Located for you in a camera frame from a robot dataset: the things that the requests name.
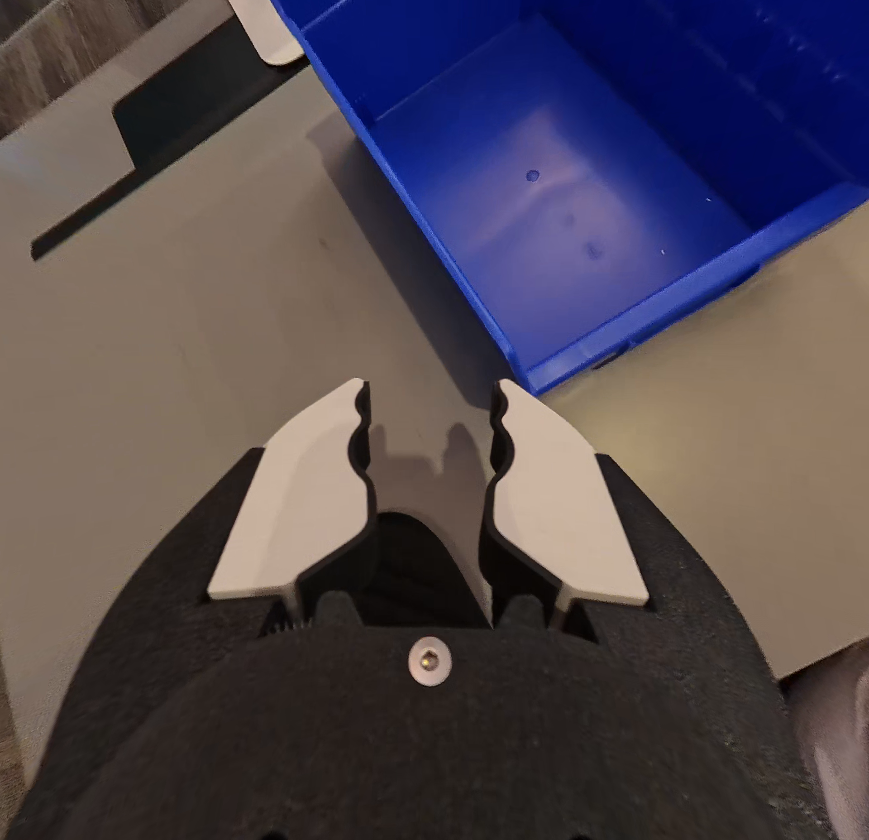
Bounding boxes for person's light shirt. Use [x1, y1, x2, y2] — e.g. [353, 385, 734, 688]
[788, 650, 869, 840]

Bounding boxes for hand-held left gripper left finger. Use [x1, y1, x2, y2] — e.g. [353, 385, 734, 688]
[205, 378, 378, 603]

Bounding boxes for white stand base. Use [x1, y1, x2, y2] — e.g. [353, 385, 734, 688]
[220, 0, 305, 65]

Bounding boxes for blue plastic bin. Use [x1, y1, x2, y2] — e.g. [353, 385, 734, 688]
[265, 0, 869, 397]

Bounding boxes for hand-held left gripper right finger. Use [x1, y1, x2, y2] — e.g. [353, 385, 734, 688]
[478, 378, 650, 609]

